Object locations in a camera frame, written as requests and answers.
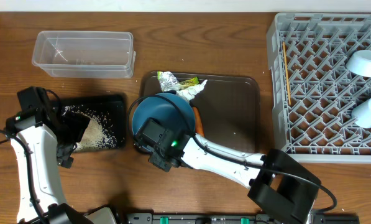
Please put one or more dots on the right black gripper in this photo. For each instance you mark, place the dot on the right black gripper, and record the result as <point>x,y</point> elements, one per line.
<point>157,157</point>

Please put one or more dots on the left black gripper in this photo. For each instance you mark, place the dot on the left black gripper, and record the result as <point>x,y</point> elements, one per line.
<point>79,122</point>

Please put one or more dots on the white rice pile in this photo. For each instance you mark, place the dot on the white rice pile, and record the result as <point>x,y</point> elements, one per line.
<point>99,135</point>

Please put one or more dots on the dark blue plate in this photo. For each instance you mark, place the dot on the dark blue plate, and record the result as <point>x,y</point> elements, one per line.
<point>171,112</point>

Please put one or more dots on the orange carrot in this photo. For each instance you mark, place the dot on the orange carrot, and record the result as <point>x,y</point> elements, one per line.
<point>198,123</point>

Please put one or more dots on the wooden chopstick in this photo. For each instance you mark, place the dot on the wooden chopstick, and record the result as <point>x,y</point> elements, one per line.
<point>286,73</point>

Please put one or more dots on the light blue cup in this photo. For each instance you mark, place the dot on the light blue cup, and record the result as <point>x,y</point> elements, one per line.
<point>362,114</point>

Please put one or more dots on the light blue bowl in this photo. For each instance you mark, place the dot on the light blue bowl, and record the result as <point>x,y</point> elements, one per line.
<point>360,63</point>

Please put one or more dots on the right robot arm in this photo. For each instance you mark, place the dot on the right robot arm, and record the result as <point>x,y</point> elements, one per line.
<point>277,183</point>

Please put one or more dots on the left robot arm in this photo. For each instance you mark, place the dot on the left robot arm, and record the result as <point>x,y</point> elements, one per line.
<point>43,138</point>

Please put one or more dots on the black waste tray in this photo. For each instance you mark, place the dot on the black waste tray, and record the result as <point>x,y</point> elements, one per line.
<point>112,105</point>

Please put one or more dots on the grey dishwasher rack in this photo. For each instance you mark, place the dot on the grey dishwasher rack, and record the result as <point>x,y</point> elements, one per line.
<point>318,126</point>

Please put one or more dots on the crumpled white tissue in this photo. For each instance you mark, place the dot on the crumpled white tissue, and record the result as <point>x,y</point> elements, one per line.
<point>189,93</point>

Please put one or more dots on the crumpled foil wrapper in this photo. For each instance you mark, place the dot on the crumpled foil wrapper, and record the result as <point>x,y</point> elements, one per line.
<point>168,81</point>

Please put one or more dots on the green snack wrapper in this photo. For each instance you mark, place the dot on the green snack wrapper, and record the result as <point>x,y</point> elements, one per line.
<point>190,82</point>

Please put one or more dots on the brown serving tray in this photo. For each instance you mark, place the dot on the brown serving tray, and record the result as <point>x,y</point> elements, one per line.
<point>229,108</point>

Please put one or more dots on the clear plastic bin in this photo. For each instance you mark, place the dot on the clear plastic bin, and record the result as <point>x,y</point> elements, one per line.
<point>85,54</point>

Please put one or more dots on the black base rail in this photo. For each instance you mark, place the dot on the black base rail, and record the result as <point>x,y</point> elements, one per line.
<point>149,218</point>

